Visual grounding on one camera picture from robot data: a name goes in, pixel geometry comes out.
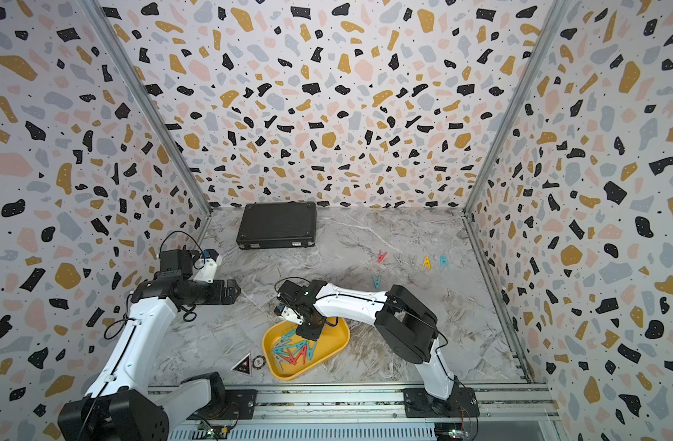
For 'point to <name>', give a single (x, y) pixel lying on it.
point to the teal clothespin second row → (376, 282)
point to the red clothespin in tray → (304, 351)
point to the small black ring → (264, 362)
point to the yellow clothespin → (427, 262)
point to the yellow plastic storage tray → (331, 342)
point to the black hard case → (274, 225)
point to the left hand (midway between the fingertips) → (224, 289)
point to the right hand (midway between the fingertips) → (310, 330)
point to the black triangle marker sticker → (244, 366)
